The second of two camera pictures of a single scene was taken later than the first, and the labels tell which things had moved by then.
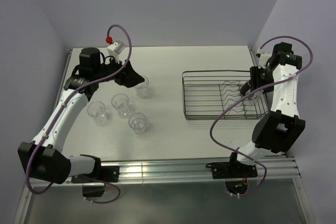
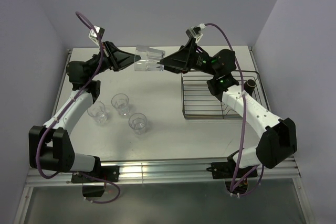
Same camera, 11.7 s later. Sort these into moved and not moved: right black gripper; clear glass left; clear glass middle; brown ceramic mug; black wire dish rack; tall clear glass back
Moved: right black gripper; tall clear glass back
Not moved: clear glass left; black wire dish rack; clear glass middle; brown ceramic mug
